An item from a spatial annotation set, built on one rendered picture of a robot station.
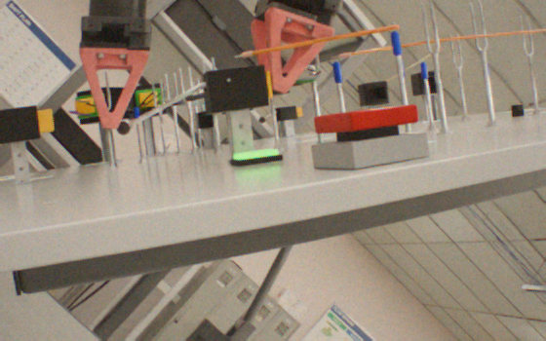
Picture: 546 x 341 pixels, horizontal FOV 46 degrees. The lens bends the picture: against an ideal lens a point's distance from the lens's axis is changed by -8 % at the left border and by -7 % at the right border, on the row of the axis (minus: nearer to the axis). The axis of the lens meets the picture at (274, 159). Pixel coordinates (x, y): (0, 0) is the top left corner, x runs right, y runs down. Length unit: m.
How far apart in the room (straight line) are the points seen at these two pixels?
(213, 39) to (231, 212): 1.41
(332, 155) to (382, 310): 8.61
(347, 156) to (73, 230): 0.17
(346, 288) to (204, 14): 7.26
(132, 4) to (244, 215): 0.35
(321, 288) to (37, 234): 8.37
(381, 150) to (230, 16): 1.37
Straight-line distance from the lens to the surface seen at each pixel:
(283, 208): 0.35
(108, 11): 0.65
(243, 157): 0.60
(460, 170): 0.41
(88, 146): 1.62
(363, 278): 8.87
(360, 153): 0.41
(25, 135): 0.90
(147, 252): 0.47
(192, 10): 1.73
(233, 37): 1.75
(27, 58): 8.41
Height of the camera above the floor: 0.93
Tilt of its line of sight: 16 degrees up
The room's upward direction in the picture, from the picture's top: 42 degrees clockwise
